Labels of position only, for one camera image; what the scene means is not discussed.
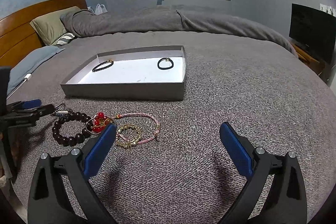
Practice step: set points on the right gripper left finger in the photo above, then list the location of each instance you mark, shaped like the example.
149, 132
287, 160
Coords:
48, 199

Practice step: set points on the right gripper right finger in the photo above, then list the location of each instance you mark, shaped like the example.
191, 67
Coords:
286, 201

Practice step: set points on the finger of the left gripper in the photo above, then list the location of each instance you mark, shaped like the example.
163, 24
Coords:
36, 112
25, 105

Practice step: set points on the light blue pillow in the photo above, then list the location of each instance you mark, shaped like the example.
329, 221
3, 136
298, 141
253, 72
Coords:
29, 64

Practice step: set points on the wooden headboard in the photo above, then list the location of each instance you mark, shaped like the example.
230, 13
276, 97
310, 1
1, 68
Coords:
18, 38

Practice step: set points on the striped pillow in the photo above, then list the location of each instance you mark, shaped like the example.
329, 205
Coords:
64, 39

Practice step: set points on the olive green pillow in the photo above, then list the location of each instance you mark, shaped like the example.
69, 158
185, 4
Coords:
49, 27

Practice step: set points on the grey folded duvet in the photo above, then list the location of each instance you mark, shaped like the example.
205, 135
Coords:
84, 23

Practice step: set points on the white plastic bag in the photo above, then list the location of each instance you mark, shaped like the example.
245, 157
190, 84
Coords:
100, 9

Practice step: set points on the grey shallow cardboard tray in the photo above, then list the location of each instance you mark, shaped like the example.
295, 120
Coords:
155, 73

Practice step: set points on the wooden tv stand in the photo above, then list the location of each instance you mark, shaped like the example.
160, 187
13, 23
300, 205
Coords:
315, 65

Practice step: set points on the black television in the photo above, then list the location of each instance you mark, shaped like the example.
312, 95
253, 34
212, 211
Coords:
314, 30

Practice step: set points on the white wall hooks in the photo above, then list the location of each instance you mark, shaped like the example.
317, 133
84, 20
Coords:
327, 9

